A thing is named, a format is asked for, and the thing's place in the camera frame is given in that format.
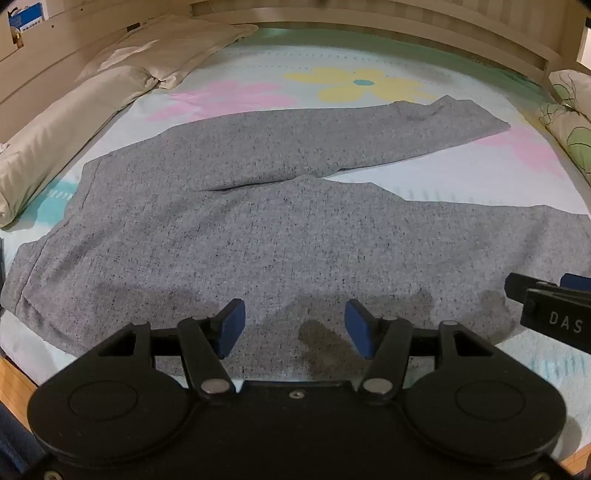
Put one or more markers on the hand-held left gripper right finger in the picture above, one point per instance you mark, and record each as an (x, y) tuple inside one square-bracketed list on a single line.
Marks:
[(358, 324)]

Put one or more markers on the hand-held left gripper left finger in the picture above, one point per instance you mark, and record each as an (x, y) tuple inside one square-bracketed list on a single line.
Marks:
[(232, 323)]

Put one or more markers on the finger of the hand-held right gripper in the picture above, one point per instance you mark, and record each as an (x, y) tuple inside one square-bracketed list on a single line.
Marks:
[(576, 280), (526, 286)]

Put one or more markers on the grey pants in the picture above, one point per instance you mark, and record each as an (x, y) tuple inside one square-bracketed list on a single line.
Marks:
[(277, 230)]

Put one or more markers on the floral print pillow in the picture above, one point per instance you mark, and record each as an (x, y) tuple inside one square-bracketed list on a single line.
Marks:
[(570, 134), (570, 90)]

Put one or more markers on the dark blue cloth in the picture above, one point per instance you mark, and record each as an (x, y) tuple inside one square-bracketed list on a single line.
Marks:
[(16, 443)]

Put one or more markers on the floral bed sheet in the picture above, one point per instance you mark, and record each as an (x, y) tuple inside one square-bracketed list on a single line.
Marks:
[(258, 69)]

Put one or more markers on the long beige pillow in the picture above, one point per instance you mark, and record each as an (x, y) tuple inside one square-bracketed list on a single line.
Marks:
[(55, 138)]

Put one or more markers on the flat beige pillow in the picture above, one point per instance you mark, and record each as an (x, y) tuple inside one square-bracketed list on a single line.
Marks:
[(171, 50)]

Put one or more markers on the blue box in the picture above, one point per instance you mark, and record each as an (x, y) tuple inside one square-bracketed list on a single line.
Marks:
[(27, 10)]

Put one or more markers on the wooden bed frame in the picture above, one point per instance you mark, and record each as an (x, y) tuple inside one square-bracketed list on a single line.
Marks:
[(369, 23)]

